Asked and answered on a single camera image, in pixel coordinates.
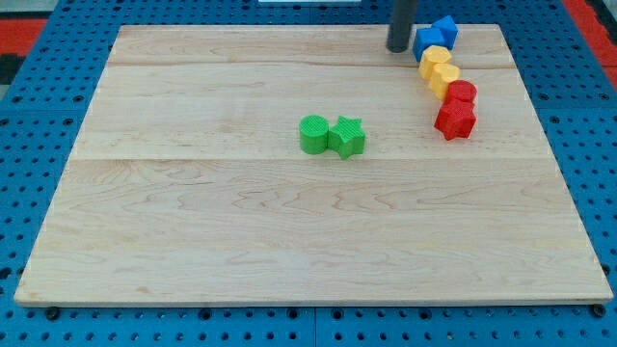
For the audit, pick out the green cylinder block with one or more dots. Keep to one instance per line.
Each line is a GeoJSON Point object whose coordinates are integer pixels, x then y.
{"type": "Point", "coordinates": [313, 130]}

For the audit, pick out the green star block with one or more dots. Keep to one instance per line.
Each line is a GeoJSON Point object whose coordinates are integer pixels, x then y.
{"type": "Point", "coordinates": [346, 137]}

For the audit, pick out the red star block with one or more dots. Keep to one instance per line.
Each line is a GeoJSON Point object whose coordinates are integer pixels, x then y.
{"type": "Point", "coordinates": [456, 119]}

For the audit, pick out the light wooden board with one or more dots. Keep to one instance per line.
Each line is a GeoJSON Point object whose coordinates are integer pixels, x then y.
{"type": "Point", "coordinates": [187, 187]}

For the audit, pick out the yellow heart block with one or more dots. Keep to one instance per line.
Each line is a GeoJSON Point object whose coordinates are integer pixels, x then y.
{"type": "Point", "coordinates": [442, 75]}

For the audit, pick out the yellow hexagon block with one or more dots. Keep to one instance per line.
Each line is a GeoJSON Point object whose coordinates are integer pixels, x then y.
{"type": "Point", "coordinates": [432, 56]}

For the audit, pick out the red cylinder block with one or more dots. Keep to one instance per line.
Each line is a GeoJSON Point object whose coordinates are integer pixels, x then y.
{"type": "Point", "coordinates": [461, 90]}

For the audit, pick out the blue cube block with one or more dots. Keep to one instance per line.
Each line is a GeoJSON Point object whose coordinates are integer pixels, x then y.
{"type": "Point", "coordinates": [425, 37]}

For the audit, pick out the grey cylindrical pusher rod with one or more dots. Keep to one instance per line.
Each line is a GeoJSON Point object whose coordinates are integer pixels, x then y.
{"type": "Point", "coordinates": [401, 23]}

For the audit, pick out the blue pentagon block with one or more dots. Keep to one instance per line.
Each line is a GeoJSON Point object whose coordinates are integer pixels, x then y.
{"type": "Point", "coordinates": [449, 30]}

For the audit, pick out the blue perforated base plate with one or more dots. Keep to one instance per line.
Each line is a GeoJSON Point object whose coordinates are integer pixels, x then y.
{"type": "Point", "coordinates": [47, 100]}

